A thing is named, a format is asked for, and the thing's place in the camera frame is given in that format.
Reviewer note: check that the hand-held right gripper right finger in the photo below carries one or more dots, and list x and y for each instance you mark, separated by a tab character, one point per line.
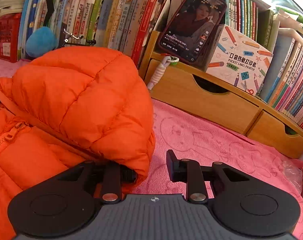
175	167

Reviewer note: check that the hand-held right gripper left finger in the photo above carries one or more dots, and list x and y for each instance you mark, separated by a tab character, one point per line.
111	177

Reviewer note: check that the orange puffer jacket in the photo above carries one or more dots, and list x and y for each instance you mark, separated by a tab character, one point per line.
79	97

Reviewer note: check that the red plastic crate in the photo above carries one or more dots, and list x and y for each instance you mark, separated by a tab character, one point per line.
5	37

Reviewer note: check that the wooden drawer organizer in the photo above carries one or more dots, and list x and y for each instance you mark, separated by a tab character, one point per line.
204	100

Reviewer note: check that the blue plush ball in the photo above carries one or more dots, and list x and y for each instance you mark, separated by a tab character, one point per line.
40	41

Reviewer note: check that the miniature black bicycle model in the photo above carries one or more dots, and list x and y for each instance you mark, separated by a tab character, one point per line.
76	38

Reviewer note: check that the clear plastic bag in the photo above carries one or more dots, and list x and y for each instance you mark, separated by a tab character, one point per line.
292	173

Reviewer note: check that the white pencil print box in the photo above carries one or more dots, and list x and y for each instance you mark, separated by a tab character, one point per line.
239	60

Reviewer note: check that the black smartphone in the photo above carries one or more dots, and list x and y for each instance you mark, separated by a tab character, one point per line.
191	27

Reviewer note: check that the row of pink-spined books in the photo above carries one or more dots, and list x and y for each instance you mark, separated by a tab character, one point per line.
296	85

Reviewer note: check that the row of tall colourful books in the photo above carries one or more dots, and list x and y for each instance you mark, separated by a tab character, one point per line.
111	12

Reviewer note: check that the white plastic file holder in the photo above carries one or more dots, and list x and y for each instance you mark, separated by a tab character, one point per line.
279	60

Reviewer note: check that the row of thin green books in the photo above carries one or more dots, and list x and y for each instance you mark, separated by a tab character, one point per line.
244	15

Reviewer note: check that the stack of green folders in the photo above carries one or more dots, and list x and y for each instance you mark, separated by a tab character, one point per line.
289	15

